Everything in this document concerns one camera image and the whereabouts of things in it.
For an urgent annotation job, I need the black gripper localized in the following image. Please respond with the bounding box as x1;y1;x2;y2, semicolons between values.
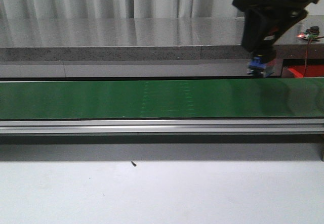
232;0;319;52

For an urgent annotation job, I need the red mushroom push button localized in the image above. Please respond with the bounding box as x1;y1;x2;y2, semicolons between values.
247;30;276;78

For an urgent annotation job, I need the small green circuit board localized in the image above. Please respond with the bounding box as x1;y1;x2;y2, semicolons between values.
297;26;323;41

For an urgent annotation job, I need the red plastic bin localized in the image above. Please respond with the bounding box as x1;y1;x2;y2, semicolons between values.
288;65;323;78

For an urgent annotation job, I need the green conveyor belt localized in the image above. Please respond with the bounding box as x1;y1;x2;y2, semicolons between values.
1;78;323;120

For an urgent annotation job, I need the red orange wire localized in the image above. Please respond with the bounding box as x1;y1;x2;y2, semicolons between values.
302;38;312;78

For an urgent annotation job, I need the aluminium conveyor frame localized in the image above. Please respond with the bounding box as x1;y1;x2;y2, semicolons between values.
1;118;323;162

